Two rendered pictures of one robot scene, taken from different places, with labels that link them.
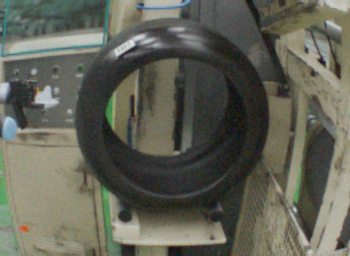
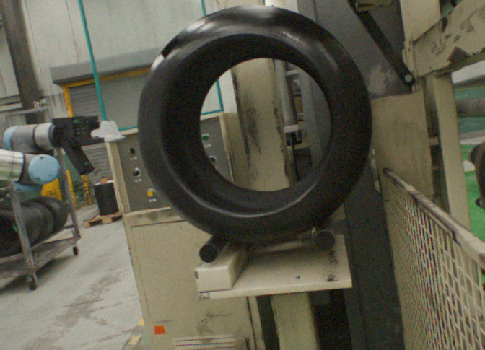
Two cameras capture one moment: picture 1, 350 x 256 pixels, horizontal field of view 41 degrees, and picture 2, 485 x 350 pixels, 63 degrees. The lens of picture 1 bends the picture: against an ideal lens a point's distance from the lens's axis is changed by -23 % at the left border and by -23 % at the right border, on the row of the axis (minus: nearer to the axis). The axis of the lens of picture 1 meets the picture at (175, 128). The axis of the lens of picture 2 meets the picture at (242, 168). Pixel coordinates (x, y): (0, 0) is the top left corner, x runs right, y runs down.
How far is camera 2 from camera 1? 0.88 m
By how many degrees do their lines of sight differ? 24
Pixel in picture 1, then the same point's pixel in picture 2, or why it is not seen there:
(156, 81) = (256, 117)
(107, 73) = (154, 78)
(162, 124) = (272, 161)
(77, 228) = (226, 312)
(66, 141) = not seen: hidden behind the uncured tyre
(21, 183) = (154, 270)
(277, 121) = (403, 126)
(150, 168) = (261, 204)
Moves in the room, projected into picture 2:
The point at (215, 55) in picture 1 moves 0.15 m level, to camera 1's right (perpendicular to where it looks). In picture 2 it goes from (268, 25) to (338, 6)
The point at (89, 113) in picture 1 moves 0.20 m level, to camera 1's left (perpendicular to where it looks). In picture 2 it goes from (144, 129) to (79, 142)
